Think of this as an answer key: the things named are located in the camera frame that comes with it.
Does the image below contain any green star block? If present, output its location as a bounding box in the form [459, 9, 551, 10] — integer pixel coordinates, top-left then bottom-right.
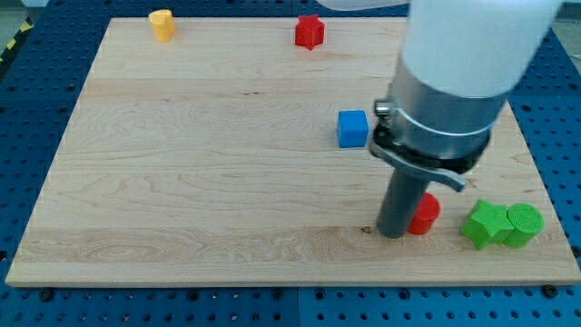
[460, 199, 514, 250]

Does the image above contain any red cylinder block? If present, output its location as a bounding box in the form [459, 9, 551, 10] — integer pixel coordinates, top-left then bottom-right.
[408, 193, 441, 235]

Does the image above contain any silver clamp with lever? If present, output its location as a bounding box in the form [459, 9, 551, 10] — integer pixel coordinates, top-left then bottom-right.
[369, 99, 491, 192]

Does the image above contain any light wooden board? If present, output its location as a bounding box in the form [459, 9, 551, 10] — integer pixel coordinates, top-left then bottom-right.
[5, 18, 580, 288]

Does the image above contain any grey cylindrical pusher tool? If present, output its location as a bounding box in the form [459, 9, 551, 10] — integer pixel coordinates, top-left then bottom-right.
[376, 170, 429, 239]

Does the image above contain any green cylinder block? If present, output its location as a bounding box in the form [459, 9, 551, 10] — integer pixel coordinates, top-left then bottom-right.
[502, 203, 545, 248]

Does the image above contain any red star block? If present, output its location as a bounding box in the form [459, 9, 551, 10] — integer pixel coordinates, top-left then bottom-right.
[294, 15, 325, 51]

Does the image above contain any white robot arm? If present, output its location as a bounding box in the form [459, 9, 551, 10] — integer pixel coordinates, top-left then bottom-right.
[373, 0, 563, 160]

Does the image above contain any blue cube block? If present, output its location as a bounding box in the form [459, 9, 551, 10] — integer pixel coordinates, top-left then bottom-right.
[336, 110, 369, 148]

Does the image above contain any yellow heart block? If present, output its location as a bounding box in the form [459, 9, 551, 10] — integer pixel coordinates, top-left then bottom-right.
[148, 9, 176, 43]

